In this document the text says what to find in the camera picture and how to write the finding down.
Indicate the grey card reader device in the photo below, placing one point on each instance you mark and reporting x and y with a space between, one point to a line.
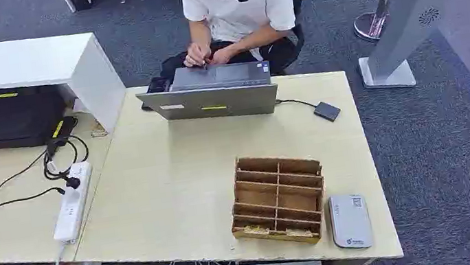
350 221

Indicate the black phone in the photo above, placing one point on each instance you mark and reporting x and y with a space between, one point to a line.
158 84

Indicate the black bag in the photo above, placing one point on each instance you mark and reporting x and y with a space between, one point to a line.
12 117

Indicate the white power strip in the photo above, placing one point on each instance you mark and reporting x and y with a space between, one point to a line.
73 204

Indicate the person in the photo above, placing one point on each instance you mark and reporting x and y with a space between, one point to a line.
241 11

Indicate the black power brick yellow label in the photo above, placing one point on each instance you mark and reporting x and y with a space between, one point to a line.
62 129

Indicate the person's right hand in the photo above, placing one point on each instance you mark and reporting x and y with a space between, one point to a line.
196 55

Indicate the wooden card box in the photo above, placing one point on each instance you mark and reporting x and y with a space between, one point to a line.
277 199

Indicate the person's left hand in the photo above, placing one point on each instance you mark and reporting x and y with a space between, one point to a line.
222 55

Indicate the white desk shelf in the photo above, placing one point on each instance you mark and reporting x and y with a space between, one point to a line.
23 62

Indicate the small brown item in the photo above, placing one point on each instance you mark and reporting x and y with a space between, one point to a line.
98 131

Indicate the grey laptop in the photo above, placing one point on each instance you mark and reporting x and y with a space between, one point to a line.
217 102

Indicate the small black adapter box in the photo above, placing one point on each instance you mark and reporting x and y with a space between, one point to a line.
327 111

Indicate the card in wooden box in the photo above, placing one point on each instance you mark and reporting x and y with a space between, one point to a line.
299 232
256 229

